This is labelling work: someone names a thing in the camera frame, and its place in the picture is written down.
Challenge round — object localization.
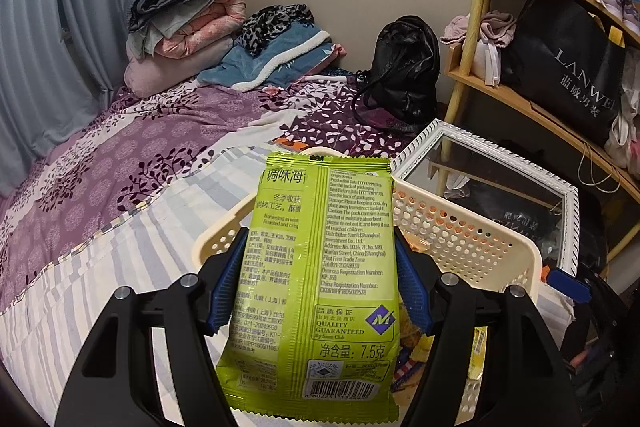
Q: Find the grey blue curtain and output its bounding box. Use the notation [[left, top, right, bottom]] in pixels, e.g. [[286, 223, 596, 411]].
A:
[[0, 0, 226, 198]]

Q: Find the lilac sneaker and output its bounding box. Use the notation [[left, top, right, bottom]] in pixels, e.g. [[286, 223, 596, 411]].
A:
[[597, 0, 640, 25]]

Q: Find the blue fleece blanket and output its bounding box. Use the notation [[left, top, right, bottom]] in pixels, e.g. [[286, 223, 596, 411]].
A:
[[196, 19, 335, 92]]

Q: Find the purple floral bedsheet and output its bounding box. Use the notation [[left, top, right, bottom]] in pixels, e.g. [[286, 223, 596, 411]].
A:
[[0, 67, 436, 313]]

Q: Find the wooden shelf rack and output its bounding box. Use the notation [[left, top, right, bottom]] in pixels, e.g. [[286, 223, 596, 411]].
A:
[[442, 0, 640, 202]]

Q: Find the leopard print cloth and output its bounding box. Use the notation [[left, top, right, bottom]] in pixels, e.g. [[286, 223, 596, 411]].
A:
[[235, 4, 317, 58]]

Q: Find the pink cloth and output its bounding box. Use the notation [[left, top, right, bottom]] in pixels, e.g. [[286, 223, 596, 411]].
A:
[[440, 12, 518, 50]]

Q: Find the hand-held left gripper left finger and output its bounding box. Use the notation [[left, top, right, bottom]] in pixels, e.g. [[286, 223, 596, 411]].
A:
[[54, 227, 249, 427]]

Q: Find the black shopping bag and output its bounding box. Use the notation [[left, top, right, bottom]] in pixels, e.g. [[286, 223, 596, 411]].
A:
[[500, 0, 628, 148]]

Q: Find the pink floral folded quilt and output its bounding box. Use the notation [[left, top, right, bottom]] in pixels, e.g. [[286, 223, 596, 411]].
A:
[[152, 0, 247, 58]]

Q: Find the black backpack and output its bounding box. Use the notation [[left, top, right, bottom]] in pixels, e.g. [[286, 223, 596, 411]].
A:
[[352, 16, 442, 135]]

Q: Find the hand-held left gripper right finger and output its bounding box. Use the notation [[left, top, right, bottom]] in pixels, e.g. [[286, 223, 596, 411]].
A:
[[394, 229, 583, 427]]

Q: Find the yellow snack packet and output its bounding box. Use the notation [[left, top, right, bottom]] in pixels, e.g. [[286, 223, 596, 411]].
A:
[[470, 326, 489, 379]]

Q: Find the white cloth bag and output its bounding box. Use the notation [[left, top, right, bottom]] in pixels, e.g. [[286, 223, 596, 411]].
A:
[[467, 39, 501, 86]]

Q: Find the white framed mirror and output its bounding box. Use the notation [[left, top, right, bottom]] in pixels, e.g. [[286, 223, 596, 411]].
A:
[[390, 118, 580, 278]]

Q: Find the dark blue snack packet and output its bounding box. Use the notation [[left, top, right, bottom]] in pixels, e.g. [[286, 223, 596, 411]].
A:
[[392, 357, 426, 393]]

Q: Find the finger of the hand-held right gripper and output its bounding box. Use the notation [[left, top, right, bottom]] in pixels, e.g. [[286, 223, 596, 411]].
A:
[[546, 268, 592, 304]]

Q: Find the green seaweed packet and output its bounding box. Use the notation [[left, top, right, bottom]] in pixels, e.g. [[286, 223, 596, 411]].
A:
[[216, 151, 401, 423]]

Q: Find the cream perforated plastic basket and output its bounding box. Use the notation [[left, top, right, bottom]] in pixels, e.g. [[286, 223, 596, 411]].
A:
[[192, 147, 543, 427]]

